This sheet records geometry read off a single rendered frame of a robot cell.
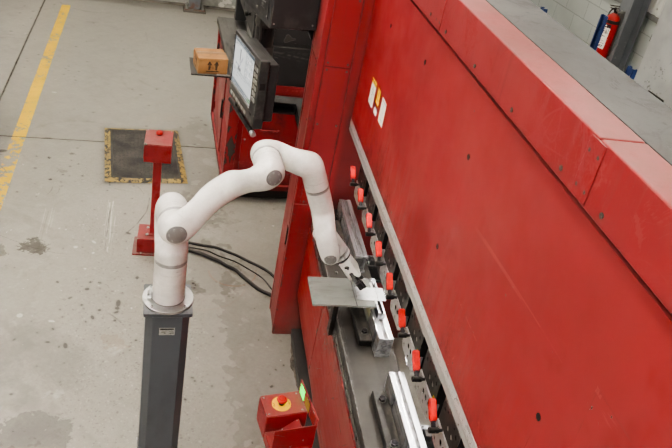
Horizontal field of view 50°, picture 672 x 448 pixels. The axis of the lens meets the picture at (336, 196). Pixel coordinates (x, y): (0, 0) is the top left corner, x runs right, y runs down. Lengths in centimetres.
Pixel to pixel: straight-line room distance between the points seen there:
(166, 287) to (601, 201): 174
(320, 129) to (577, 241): 219
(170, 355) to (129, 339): 125
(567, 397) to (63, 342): 307
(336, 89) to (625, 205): 227
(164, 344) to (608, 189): 192
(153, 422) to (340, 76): 174
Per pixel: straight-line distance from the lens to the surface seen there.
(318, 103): 347
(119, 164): 572
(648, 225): 131
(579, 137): 152
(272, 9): 343
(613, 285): 142
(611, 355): 142
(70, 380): 394
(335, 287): 300
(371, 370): 285
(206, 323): 426
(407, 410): 261
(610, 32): 821
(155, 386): 302
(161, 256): 265
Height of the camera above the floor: 279
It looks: 29 degrees down
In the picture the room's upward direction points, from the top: 11 degrees clockwise
